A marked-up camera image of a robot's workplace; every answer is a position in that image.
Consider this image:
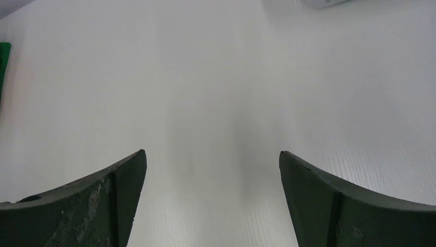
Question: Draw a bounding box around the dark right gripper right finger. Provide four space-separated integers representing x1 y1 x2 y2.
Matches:
279 151 435 246

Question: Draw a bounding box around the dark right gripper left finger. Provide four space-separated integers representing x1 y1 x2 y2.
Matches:
1 149 147 246

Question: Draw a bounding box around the green folded t shirt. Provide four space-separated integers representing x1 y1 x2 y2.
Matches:
0 42 11 95

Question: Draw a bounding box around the white plastic basket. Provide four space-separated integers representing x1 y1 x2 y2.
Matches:
305 0 347 9

